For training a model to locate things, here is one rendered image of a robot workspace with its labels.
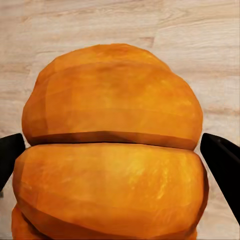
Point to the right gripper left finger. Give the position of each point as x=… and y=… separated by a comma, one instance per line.
x=11, y=147

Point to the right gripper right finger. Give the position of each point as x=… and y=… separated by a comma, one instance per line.
x=223, y=159

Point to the pumpkin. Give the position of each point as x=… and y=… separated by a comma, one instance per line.
x=112, y=133

